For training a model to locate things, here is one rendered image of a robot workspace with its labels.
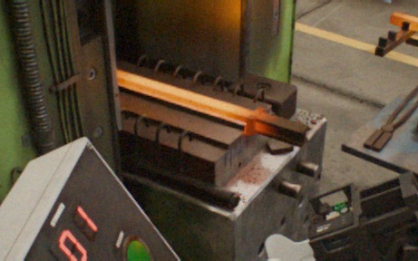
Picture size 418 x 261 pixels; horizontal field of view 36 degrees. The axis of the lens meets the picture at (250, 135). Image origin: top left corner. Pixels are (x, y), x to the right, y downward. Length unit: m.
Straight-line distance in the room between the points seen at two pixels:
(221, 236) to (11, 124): 0.40
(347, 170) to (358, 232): 2.17
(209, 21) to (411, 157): 0.57
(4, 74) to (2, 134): 0.08
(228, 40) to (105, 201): 0.74
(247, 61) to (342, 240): 0.80
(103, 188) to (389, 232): 0.30
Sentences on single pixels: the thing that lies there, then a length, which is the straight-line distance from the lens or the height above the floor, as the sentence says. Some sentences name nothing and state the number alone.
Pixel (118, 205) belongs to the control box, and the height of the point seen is 1.14.
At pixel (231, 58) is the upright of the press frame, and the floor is 0.98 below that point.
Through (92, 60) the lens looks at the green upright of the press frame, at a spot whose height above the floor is 1.17.
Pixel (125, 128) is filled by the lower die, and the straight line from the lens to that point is 1.14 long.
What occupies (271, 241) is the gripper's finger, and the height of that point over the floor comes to 1.12.
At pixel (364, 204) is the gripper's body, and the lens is 0.63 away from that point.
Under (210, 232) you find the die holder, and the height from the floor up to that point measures 0.86.
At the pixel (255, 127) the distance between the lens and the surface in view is 1.10.
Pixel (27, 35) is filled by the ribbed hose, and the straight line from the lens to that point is 0.81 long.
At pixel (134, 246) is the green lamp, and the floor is 1.10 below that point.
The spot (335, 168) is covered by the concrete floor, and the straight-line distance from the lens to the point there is 2.78.
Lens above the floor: 1.57
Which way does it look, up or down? 32 degrees down
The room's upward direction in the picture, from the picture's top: 2 degrees clockwise
